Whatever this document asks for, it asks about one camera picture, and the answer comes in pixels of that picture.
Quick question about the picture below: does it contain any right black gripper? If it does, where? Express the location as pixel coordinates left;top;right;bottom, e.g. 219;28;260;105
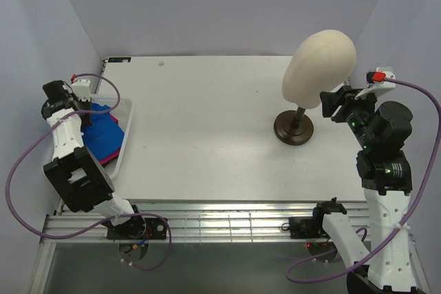
318;84;380;149

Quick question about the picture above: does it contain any blue baseball cap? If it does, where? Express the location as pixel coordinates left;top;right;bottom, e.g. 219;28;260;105
81;112;113;161

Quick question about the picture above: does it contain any pink baseball cap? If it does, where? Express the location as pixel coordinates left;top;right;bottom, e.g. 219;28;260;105
99;115;124;167

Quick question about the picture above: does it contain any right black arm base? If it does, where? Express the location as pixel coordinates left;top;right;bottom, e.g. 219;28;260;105
288;216;330;239

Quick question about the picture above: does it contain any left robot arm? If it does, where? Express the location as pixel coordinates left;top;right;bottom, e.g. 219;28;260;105
41;78;146;239

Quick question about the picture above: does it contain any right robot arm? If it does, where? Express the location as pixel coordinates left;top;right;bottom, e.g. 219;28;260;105
311;86;419;293

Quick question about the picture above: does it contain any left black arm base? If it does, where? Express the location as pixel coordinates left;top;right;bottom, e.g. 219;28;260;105
105;216;167;240

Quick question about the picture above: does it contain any white plastic basket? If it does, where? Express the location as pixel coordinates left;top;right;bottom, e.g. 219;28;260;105
92;94;134;179

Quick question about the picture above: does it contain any dark brown mannequin stand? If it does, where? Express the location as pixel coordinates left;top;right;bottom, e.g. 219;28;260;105
273;107;314;146

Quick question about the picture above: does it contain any cream mannequin head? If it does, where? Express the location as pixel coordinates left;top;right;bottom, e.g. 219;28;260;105
282;30;357;109

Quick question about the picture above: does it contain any small black label sticker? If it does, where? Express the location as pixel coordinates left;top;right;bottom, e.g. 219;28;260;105
107;56;132;63

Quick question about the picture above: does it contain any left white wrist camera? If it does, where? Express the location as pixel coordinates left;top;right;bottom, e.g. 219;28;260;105
71;75;92;102

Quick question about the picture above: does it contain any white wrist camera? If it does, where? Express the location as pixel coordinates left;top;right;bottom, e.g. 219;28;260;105
355;67;396;100
71;75;92;102

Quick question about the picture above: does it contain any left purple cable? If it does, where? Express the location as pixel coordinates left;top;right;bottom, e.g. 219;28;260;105
5;72;173;271

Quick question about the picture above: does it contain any purple cable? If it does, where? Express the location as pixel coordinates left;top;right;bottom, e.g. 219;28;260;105
285;77;441;284
5;72;173;271

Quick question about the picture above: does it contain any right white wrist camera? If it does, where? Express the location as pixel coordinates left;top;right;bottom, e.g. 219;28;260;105
355;67;396;100

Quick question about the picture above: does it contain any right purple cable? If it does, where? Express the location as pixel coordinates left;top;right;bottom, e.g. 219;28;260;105
285;77;441;284

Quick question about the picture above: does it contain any aluminium rail frame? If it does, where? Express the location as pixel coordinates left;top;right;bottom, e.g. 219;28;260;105
30;201;347;293

